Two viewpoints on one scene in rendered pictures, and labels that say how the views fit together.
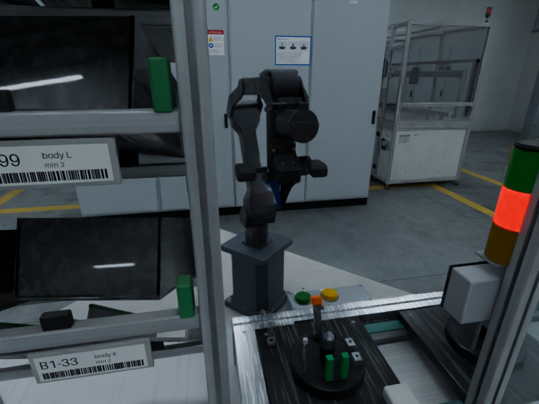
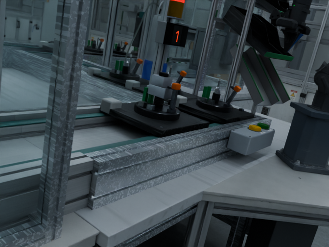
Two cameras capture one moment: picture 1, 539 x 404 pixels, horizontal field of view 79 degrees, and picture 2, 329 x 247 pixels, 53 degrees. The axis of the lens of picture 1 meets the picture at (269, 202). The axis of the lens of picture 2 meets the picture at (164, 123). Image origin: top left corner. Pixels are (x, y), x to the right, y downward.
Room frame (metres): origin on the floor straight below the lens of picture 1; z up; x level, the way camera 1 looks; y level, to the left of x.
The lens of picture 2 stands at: (1.25, -1.10, 1.21)
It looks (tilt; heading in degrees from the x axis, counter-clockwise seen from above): 15 degrees down; 136
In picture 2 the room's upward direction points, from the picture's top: 11 degrees clockwise
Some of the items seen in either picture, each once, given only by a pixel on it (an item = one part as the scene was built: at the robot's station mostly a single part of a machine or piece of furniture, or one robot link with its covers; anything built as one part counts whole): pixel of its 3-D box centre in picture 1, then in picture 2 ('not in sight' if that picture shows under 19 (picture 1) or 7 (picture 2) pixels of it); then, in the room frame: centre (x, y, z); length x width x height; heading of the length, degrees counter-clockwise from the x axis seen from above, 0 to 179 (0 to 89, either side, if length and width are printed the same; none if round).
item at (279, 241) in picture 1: (257, 272); (311, 137); (0.80, 0.03, 0.96); 0.15 x 0.15 x 0.20; 56
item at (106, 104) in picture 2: not in sight; (110, 106); (0.45, -0.56, 0.97); 0.05 x 0.05 x 0.04; 11
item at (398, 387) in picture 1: (327, 349); (216, 96); (0.47, -0.11, 1.01); 0.24 x 0.24 x 0.13; 11
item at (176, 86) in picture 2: not in sight; (172, 95); (0.57, -0.44, 1.04); 0.04 x 0.02 x 0.08; 11
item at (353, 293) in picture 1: (328, 305); (252, 137); (0.69, -0.15, 0.93); 0.21 x 0.07 x 0.06; 101
